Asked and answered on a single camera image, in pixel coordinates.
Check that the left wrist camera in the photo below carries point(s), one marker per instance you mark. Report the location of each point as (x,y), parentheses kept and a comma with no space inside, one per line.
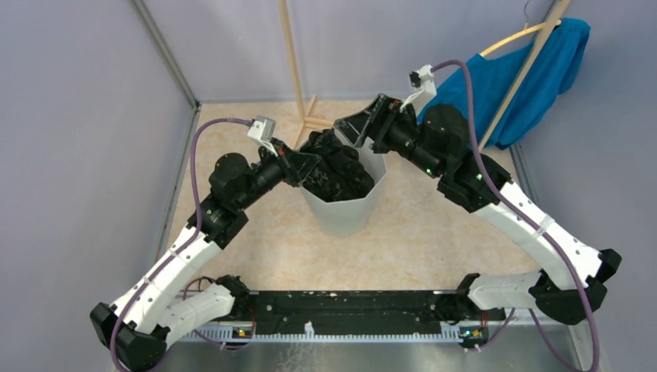
(261,131)

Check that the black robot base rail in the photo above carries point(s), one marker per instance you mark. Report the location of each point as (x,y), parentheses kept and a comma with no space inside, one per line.
(358,313)

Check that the black trash bag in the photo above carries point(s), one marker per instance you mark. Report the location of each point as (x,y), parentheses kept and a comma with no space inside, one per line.
(339,176)

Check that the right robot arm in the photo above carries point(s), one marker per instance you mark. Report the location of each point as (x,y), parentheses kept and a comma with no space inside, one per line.
(569,285)

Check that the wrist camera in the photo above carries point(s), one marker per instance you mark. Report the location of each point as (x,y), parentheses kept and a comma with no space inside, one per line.
(261,131)
(423,89)

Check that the white plastic trash bin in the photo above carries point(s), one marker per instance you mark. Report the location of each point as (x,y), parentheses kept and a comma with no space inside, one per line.
(346,218)

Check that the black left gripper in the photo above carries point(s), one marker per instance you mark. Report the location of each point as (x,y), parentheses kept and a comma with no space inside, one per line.
(294,165)

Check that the aluminium frame post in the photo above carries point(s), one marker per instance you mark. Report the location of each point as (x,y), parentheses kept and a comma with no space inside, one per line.
(164,51)

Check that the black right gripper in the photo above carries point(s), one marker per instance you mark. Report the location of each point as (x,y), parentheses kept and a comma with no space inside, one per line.
(353,127)

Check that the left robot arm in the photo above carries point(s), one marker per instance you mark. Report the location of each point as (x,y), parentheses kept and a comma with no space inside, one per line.
(139,327)

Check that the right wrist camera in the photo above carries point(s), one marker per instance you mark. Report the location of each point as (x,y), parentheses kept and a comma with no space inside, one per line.
(423,89)

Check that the wooden clothes hanger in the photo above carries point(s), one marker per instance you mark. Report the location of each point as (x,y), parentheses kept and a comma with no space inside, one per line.
(526,31)

